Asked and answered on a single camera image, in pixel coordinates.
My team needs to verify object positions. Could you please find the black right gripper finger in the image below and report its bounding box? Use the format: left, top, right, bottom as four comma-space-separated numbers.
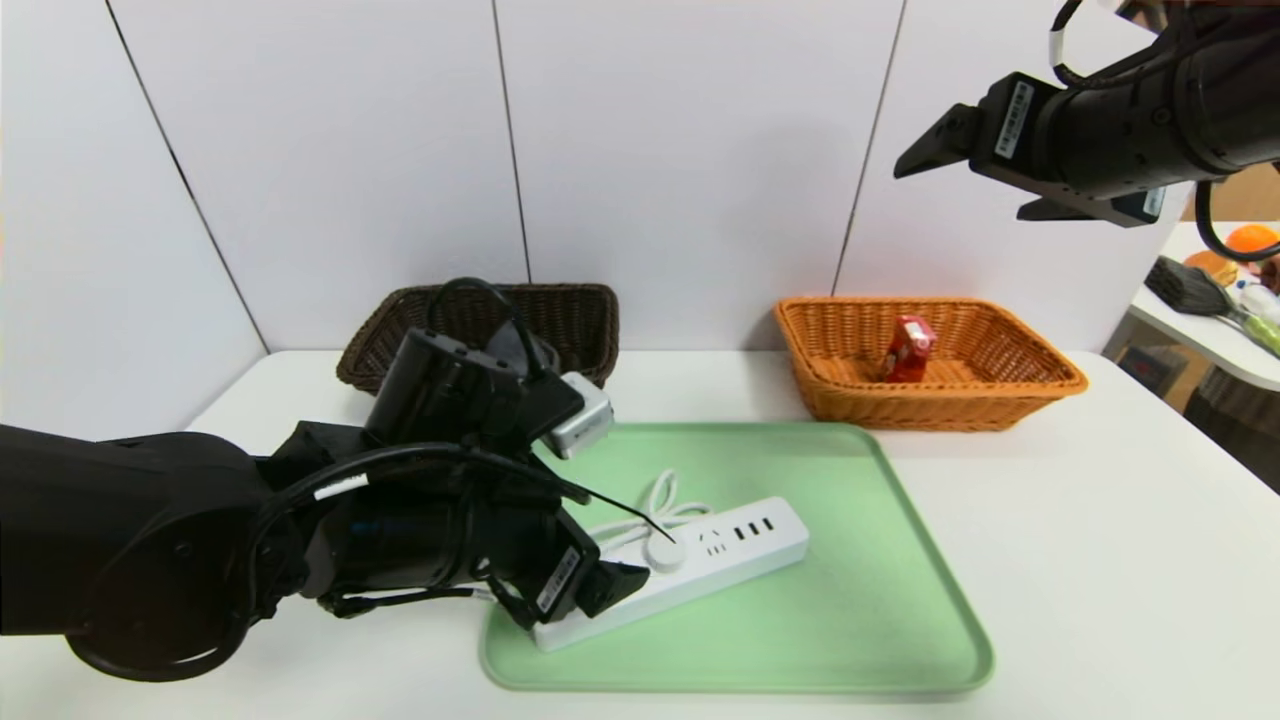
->
893, 103, 982, 180
1016, 195, 1097, 222

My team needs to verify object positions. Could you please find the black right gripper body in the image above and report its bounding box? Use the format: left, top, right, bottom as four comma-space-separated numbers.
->
968, 33, 1196, 229

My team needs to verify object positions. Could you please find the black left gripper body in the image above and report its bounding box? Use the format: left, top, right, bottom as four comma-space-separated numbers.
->
470, 505, 601, 631

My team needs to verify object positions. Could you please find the white power strip with cable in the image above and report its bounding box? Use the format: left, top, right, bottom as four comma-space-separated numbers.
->
530, 470, 811, 653

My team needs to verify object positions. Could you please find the small red snack carton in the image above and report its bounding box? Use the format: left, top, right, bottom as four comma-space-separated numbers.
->
880, 315, 938, 384

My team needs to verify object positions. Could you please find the orange wicker basket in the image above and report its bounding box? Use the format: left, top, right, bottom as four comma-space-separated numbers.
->
774, 297, 1089, 433

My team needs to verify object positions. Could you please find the dark brown wicker basket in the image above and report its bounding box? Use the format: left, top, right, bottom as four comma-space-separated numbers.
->
337, 284, 621, 393

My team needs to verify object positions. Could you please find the black folded bag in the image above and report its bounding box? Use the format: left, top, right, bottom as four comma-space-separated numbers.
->
1145, 257, 1233, 319

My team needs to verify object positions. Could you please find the brown toy bun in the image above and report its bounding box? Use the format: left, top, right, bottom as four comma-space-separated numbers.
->
1183, 250, 1238, 288

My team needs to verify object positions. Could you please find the white side table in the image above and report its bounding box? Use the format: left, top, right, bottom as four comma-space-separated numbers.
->
1100, 222, 1280, 393

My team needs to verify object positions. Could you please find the wooden shelf unit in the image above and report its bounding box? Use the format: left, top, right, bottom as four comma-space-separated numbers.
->
1185, 165, 1280, 225

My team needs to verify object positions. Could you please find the brown box under table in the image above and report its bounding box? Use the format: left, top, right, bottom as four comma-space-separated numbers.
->
1115, 345, 1211, 416

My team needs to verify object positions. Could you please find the light green plastic tray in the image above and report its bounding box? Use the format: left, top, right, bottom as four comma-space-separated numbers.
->
481, 421, 996, 693

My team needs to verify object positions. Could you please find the green toy vegetable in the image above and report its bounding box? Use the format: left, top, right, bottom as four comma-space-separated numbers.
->
1238, 315, 1280, 359

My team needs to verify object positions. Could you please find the black cable with white label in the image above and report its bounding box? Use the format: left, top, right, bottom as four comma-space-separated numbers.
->
1047, 0, 1151, 91

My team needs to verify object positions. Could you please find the black right arm cable loop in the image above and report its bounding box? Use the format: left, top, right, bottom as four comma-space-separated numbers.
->
1195, 180, 1280, 263

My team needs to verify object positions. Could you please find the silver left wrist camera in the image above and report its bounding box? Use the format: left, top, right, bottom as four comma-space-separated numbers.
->
545, 372, 614, 461

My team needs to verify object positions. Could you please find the black left camera cable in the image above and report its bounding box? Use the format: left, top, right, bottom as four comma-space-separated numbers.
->
428, 277, 546, 376

